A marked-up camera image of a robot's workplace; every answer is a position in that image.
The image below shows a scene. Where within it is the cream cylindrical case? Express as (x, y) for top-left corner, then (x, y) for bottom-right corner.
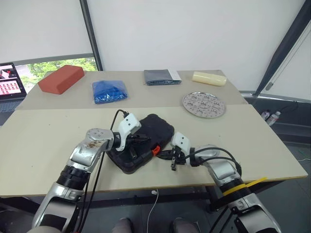
(191, 70), (228, 87)

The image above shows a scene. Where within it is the dark rounded shape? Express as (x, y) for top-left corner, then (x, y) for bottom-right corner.
(171, 217), (195, 233)
(110, 217), (134, 233)

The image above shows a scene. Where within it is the grey folded cloth pack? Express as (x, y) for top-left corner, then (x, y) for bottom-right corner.
(143, 68), (183, 86)

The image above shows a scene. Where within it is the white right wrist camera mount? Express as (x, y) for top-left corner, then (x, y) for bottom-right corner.
(170, 132), (191, 156)

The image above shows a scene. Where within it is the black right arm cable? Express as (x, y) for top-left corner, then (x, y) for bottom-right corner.
(184, 147), (243, 176)

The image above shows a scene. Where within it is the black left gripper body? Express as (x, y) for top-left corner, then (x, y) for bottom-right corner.
(125, 132), (142, 151)

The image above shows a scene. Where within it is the open laptop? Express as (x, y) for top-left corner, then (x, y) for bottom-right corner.
(0, 62), (27, 113)

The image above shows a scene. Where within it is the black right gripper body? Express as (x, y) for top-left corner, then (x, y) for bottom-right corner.
(171, 147), (189, 166)

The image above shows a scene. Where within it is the yellow zip tie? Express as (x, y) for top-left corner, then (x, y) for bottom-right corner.
(244, 177), (268, 188)

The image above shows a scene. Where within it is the round perforated metal plate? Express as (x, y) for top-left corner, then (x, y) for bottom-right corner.
(182, 90), (227, 120)

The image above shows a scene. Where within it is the blue plastic bag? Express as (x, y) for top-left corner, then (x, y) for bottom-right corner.
(91, 80), (129, 105)

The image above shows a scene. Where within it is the clear white capped bottle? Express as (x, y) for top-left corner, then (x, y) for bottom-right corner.
(266, 111), (281, 126)

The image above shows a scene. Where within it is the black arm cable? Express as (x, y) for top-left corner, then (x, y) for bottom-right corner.
(184, 147), (243, 176)
(77, 109), (130, 233)

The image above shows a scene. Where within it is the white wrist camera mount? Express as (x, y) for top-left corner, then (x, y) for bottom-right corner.
(117, 113), (142, 152)
(170, 132), (191, 156)

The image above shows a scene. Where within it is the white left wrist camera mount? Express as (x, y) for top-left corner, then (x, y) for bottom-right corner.
(117, 113), (142, 152)

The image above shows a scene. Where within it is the white hanging cable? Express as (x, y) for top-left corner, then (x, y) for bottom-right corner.
(148, 187), (160, 233)

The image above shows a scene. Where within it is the black plastic tool case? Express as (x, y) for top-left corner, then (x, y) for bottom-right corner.
(105, 113), (175, 174)

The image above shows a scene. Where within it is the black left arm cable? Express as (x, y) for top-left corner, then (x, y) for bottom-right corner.
(77, 109), (130, 233)

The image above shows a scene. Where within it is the red brick block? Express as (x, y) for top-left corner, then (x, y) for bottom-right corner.
(37, 65), (86, 96)

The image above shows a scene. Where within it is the black table frame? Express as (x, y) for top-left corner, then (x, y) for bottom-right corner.
(0, 183), (229, 215)

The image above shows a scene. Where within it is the dark slanted frame strut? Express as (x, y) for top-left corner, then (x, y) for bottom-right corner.
(252, 0), (311, 98)

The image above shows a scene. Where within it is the dark window frame post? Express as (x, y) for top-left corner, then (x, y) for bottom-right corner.
(79, 0), (103, 72)

